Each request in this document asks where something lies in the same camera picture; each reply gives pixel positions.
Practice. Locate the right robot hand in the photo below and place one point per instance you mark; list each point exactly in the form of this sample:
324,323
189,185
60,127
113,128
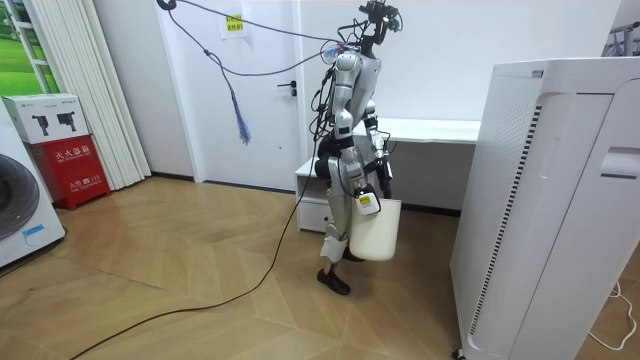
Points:
368,204

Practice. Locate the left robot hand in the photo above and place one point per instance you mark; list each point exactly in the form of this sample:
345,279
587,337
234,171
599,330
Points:
385,177

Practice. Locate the white plastic bucket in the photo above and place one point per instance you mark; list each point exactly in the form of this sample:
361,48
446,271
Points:
375,235

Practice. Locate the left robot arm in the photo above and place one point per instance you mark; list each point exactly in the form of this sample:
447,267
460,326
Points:
373,131

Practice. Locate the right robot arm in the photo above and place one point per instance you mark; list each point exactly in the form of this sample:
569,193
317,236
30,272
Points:
344,122

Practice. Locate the robot legs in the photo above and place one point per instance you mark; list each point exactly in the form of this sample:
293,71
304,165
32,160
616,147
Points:
338,205

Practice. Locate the white low drawer cabinet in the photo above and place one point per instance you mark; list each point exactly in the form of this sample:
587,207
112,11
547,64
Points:
312,215

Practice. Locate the white desk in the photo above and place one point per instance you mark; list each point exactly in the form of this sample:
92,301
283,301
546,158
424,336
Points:
430,131

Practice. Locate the robot body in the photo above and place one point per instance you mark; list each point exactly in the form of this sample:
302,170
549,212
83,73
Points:
359,80

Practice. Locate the white door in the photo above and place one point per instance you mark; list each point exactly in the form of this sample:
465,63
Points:
240,100

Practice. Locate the large white appliance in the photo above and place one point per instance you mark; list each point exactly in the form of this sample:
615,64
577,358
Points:
550,210

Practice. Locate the yellow paper sign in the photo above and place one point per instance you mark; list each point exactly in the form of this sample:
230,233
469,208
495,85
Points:
233,24

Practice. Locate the grey metal rack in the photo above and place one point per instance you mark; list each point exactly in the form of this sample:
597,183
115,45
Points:
622,42

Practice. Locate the white pleated curtain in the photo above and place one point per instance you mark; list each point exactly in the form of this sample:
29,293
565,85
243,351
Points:
95,90

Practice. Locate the red fire extinguisher box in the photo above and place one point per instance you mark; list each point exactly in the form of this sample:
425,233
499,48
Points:
70,170

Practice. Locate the white cardboard box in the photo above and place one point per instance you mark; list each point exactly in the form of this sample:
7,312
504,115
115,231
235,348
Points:
45,117

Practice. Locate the white washing machine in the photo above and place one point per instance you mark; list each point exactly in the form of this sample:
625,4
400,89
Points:
27,235

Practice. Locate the green landscape wall poster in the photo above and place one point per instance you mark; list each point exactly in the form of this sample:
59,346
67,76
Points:
17,60

